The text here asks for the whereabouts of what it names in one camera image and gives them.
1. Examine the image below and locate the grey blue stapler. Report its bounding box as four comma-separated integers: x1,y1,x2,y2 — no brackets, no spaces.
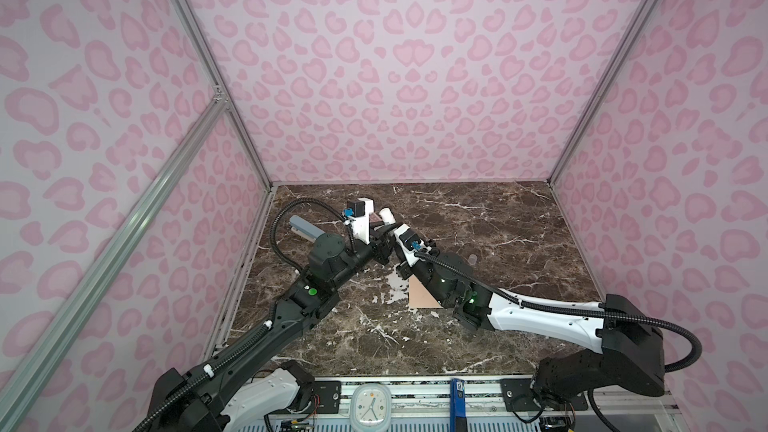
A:
289,215,325,243

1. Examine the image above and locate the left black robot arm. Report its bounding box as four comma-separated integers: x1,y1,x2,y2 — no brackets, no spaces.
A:
136,198,400,431

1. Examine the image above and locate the white glue stick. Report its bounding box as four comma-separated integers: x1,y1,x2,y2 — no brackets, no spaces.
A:
378,208,396,225

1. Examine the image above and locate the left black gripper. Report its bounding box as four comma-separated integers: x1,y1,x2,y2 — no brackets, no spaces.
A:
330,217,402,293

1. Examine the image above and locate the white analog clock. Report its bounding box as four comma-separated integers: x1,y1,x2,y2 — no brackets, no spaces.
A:
349,383,393,432

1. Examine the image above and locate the peach paper envelope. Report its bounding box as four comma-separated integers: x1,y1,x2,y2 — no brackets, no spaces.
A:
408,276,442,309

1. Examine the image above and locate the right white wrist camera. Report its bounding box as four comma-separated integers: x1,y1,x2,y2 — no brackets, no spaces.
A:
392,224,432,267

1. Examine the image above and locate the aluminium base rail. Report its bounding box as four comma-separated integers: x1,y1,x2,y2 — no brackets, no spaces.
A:
241,375,687,431

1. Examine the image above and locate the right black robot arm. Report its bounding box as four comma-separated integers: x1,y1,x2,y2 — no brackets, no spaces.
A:
398,249,703,399

